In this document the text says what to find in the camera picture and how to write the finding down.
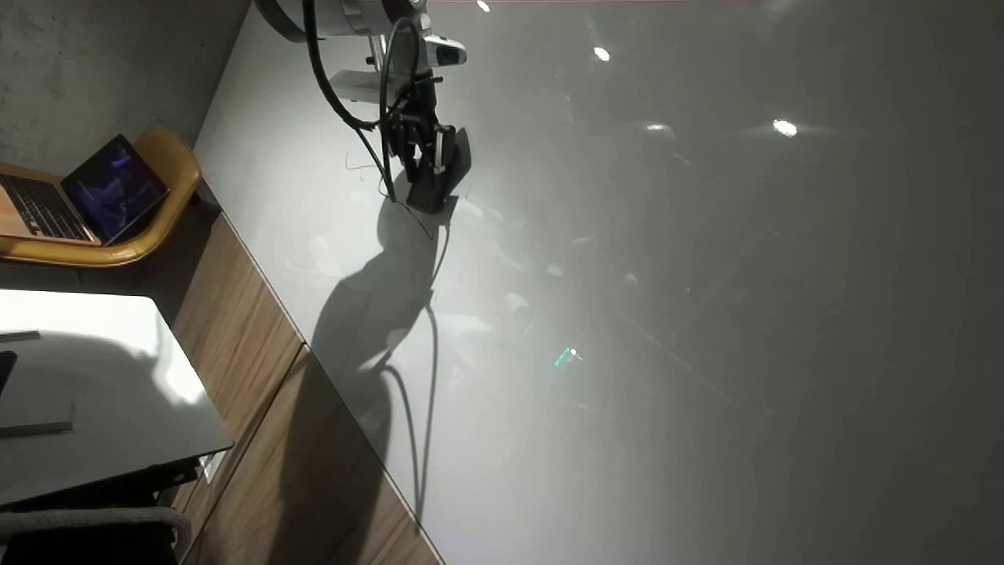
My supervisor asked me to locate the open laptop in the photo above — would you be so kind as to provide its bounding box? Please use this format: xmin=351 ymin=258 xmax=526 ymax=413
xmin=0 ymin=133 xmax=169 ymax=248

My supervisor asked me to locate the large white board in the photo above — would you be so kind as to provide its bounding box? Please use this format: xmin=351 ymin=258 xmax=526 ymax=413
xmin=191 ymin=0 xmax=1004 ymax=565

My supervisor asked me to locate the small white board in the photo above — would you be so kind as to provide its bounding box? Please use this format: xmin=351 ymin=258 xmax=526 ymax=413
xmin=0 ymin=287 xmax=236 ymax=512

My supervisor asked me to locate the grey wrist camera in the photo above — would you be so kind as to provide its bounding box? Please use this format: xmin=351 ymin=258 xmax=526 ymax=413
xmin=416 ymin=32 xmax=472 ymax=70

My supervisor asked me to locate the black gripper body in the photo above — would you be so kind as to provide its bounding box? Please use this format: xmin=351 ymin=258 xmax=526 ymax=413
xmin=384 ymin=88 xmax=464 ymax=175

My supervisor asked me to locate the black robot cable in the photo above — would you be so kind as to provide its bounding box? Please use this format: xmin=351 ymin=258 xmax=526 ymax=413
xmin=301 ymin=0 xmax=400 ymax=201

